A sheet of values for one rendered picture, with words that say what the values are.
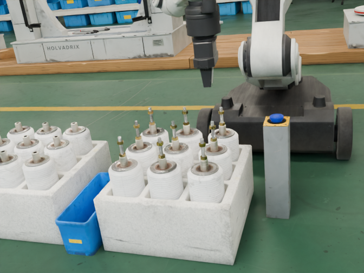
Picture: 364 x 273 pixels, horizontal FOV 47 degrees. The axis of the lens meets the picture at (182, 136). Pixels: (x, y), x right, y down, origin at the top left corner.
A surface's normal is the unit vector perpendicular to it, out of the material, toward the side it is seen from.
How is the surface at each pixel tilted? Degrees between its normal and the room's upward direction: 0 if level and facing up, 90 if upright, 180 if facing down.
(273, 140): 90
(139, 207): 90
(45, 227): 90
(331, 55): 90
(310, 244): 0
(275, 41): 43
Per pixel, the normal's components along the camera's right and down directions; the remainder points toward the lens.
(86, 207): 0.95, -0.03
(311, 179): -0.11, -0.92
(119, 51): -0.28, 0.40
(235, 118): -0.27, -0.35
